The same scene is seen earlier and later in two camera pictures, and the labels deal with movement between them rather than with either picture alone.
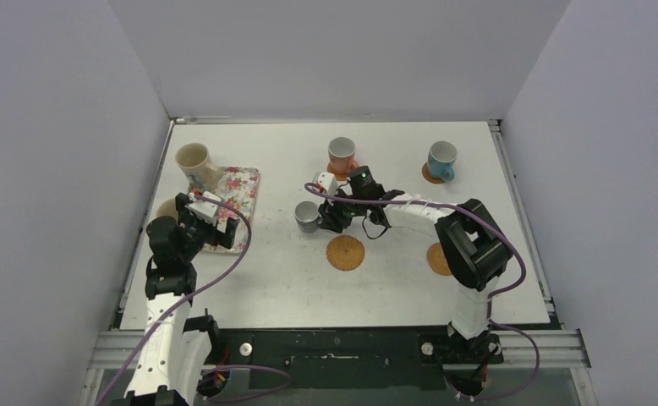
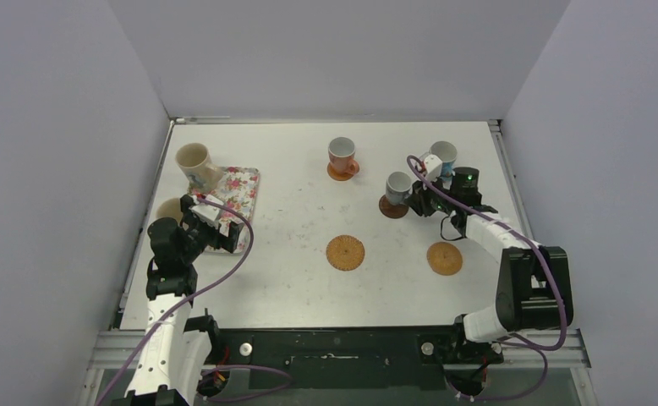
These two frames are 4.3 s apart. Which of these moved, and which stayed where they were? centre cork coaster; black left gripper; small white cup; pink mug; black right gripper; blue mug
Moved: black right gripper; small white cup
Stayed: black left gripper; pink mug; centre cork coaster; blue mug
